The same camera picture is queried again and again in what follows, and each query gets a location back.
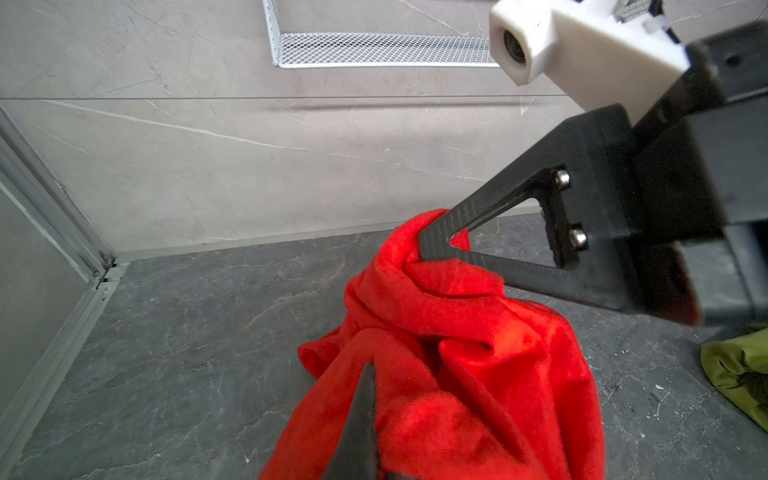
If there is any white wire mesh basket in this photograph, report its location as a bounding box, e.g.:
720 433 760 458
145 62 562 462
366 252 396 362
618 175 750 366
262 1 669 69

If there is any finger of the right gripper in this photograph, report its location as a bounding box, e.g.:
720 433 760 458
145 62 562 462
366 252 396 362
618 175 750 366
419 106 644 313

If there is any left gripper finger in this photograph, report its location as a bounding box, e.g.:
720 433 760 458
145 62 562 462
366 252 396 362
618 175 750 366
320 361 421 480

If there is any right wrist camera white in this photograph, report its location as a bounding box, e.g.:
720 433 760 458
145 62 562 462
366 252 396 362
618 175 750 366
489 0 690 125

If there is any olive green cloth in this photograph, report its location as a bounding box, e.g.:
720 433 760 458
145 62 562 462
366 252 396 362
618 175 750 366
699 323 767 431

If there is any red cloth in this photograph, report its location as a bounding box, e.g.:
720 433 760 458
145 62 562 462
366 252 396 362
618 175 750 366
261 210 605 479

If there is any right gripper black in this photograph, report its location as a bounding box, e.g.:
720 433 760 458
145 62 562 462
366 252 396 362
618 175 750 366
629 20 768 328

